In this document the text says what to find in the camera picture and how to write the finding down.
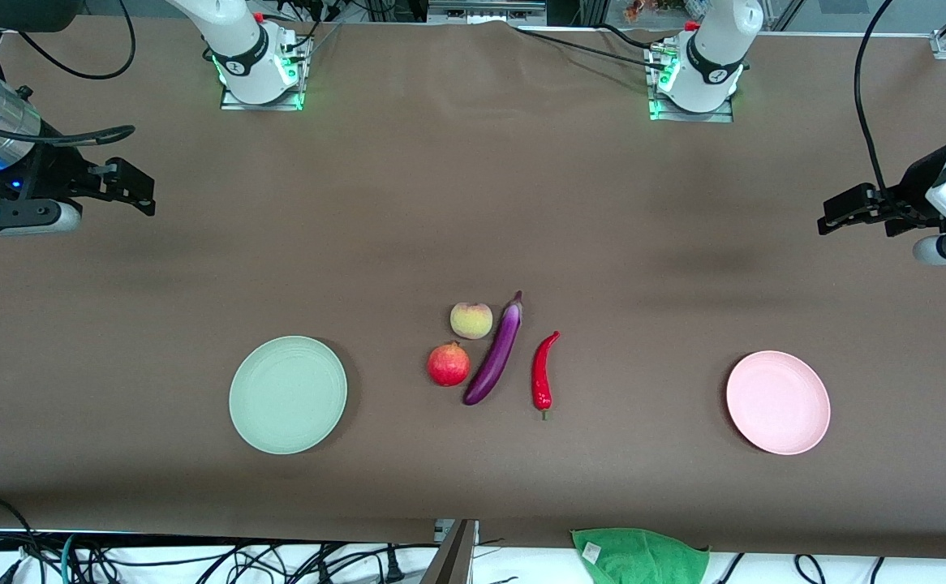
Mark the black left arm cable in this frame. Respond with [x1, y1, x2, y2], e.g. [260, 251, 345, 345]
[853, 0, 928, 221]

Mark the red chili pepper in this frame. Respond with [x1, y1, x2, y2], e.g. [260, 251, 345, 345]
[531, 330, 561, 420]

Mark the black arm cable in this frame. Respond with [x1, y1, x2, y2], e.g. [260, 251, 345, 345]
[853, 0, 928, 221]
[0, 0, 138, 148]

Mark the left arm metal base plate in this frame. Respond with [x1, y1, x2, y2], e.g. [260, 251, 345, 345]
[647, 45, 735, 123]

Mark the pink plate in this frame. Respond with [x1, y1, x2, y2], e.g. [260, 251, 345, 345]
[725, 350, 832, 456]

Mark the pale green plate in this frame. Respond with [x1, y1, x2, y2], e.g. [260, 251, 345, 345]
[229, 336, 349, 455]

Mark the grey metal box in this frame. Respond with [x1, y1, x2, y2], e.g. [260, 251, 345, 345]
[427, 0, 548, 26]

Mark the dark metal post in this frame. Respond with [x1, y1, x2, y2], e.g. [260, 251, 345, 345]
[420, 519, 479, 584]

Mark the short black cable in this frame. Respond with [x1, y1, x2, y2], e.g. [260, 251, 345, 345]
[599, 22, 665, 49]

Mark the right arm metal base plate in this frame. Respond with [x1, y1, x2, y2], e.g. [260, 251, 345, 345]
[220, 36, 306, 112]

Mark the brown table cover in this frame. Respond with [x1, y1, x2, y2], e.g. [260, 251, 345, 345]
[0, 16, 946, 560]

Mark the red pomegranate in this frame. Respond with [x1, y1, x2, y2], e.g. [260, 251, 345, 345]
[427, 341, 471, 388]

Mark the long black cable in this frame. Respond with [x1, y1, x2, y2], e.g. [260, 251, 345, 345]
[514, 26, 662, 66]

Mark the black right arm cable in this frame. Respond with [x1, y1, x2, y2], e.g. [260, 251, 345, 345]
[0, 0, 138, 148]

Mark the purple eggplant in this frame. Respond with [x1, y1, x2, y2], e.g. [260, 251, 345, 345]
[462, 290, 525, 406]

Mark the yellow-pink peach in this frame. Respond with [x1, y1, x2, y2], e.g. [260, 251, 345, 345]
[449, 302, 494, 341]

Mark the green cloth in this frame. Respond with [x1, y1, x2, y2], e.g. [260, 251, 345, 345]
[570, 527, 711, 584]

